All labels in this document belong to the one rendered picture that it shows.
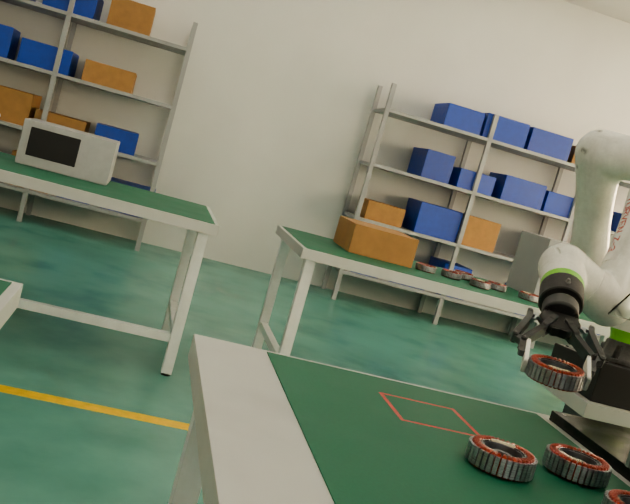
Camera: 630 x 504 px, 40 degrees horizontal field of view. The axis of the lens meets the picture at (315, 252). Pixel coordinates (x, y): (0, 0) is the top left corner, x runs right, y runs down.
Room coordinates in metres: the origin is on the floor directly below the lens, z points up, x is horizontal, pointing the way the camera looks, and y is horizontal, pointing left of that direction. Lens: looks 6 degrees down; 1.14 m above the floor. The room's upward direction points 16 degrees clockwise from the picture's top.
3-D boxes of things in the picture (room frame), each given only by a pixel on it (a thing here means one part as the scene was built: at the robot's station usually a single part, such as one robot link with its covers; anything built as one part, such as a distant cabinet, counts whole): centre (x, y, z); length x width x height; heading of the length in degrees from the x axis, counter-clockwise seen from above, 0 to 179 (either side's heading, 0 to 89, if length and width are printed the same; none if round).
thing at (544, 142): (8.24, -1.79, 1.89); 0.42 x 0.42 x 0.22; 12
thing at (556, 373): (1.60, -0.50, 0.88); 0.11 x 0.11 x 0.04
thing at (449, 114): (8.06, -0.93, 1.88); 0.42 x 0.36 x 0.21; 12
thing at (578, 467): (1.42, -0.53, 0.77); 0.11 x 0.11 x 0.04
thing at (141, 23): (7.43, 2.05, 1.90); 0.40 x 0.36 x 0.24; 13
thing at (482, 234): (8.16, -1.39, 0.92); 0.40 x 0.36 x 0.28; 12
